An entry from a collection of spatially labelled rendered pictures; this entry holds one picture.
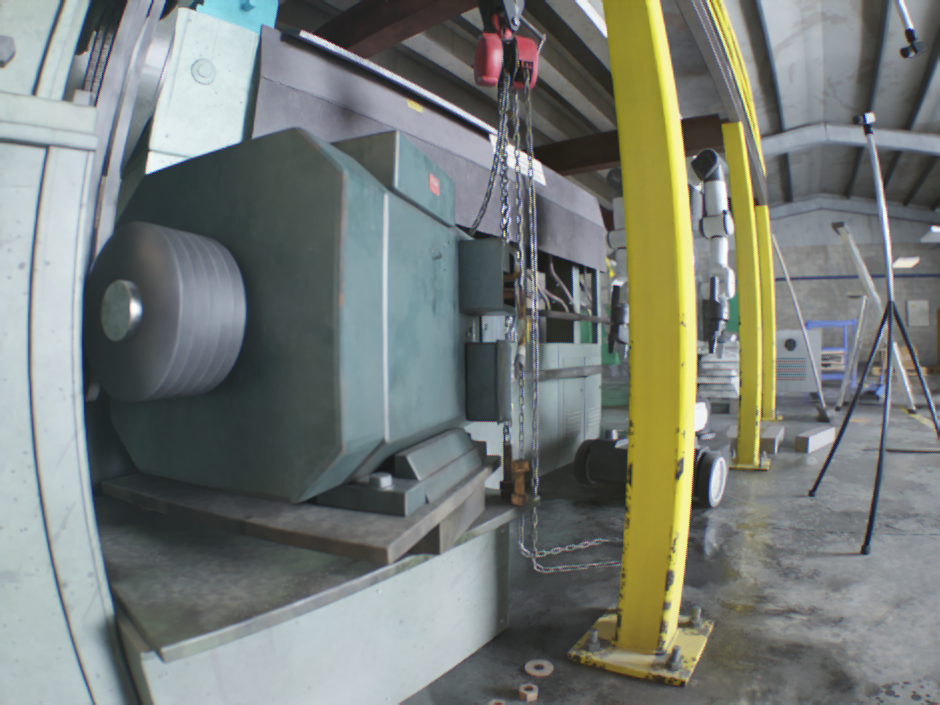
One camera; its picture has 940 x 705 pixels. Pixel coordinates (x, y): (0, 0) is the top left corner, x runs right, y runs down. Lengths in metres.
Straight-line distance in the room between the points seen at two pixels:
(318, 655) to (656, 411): 0.63
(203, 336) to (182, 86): 0.93
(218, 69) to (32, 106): 0.89
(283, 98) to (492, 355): 0.94
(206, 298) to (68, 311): 0.16
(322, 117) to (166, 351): 1.12
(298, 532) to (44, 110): 0.56
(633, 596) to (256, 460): 0.68
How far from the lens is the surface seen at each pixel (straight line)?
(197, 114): 1.39
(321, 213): 0.58
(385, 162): 0.71
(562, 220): 2.69
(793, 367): 5.91
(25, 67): 0.73
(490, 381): 0.92
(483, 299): 0.89
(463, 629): 0.97
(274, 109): 1.47
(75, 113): 0.65
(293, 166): 0.62
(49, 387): 0.59
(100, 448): 1.17
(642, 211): 0.90
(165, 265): 0.56
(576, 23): 2.17
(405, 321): 0.69
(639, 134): 0.94
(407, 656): 0.87
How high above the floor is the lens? 0.57
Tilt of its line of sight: level
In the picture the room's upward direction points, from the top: 1 degrees counter-clockwise
